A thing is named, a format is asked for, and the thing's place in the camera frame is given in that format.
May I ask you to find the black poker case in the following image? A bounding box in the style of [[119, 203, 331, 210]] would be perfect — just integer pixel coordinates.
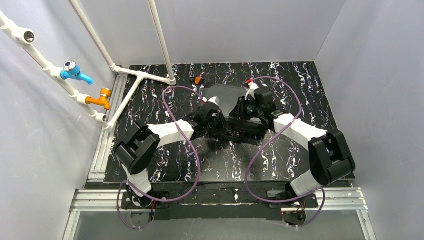
[[198, 82, 269, 144]]

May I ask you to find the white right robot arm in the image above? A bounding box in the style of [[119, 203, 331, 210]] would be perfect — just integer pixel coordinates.
[[229, 88, 356, 200]]

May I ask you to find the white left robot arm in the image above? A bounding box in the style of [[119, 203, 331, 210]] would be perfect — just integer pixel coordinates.
[[112, 101, 231, 201]]

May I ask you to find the orange black small clip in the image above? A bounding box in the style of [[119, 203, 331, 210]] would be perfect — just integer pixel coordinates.
[[190, 76, 203, 85]]

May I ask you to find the orange tap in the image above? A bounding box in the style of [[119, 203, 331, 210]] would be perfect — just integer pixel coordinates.
[[85, 88, 112, 111]]

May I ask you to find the blue tap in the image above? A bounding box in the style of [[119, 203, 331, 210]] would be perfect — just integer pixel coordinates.
[[60, 60, 94, 85]]

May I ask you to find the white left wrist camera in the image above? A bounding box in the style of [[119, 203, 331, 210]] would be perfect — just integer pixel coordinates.
[[206, 96, 220, 106]]

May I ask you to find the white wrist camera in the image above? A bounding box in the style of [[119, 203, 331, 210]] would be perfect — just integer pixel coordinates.
[[244, 79, 259, 101], [206, 96, 220, 106]]

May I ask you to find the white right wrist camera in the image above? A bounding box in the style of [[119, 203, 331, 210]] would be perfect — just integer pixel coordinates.
[[244, 79, 259, 101]]

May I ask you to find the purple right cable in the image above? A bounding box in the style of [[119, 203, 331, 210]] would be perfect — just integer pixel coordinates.
[[244, 76, 327, 228]]

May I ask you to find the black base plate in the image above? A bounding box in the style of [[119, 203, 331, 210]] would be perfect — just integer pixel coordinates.
[[120, 182, 319, 221]]

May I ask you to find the aluminium rail frame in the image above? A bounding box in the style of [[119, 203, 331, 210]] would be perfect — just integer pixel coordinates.
[[61, 73, 378, 240]]

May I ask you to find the white pvc pipe frame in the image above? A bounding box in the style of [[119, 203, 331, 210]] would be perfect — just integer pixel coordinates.
[[0, 0, 177, 133]]

